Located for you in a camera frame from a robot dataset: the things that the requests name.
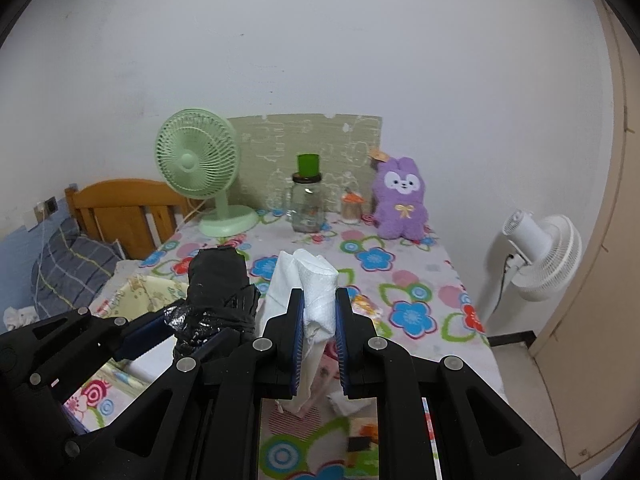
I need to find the grey plaid pillow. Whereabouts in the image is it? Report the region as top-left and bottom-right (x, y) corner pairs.
(32, 218), (125, 320)

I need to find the white standing fan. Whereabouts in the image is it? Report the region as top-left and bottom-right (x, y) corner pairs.
(480, 209), (582, 324)

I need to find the green cup on jar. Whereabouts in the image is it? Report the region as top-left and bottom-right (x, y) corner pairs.
(297, 153), (320, 178)

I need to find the cotton swab jar orange lid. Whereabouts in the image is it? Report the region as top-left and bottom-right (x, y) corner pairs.
(341, 188), (364, 224)

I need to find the purple plush bunny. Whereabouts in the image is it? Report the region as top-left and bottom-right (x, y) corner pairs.
(372, 157), (428, 242)

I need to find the green desk fan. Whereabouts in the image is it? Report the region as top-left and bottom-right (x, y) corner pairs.
(154, 108), (258, 237)

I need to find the wall power outlet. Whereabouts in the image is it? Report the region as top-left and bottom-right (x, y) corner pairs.
(34, 196), (58, 223)

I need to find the beige wooden door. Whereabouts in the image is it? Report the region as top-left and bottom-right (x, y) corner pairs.
(530, 0), (639, 474)

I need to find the black plastic bag bundle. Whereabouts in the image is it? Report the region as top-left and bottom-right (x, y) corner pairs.
(164, 246), (260, 360)

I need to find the white tissue cloth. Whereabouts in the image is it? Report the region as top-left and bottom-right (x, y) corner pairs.
(256, 249), (338, 418)

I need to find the yellow cartoon storage box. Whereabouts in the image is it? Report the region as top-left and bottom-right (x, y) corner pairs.
(89, 274), (188, 321)

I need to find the crumpled white cloth on bed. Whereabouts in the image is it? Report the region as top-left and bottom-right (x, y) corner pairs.
(2, 306), (39, 332)

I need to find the yellow cartoon tissue pack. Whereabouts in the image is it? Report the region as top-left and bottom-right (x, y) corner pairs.
(350, 294), (383, 324)

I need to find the glass mason jar mug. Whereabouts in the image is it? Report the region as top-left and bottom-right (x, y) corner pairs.
(288, 174), (324, 234)

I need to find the floral tablecloth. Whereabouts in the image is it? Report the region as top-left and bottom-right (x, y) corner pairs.
(90, 210), (503, 479)

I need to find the green patterned wall board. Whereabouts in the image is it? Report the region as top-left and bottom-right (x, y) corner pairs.
(228, 114), (382, 212)

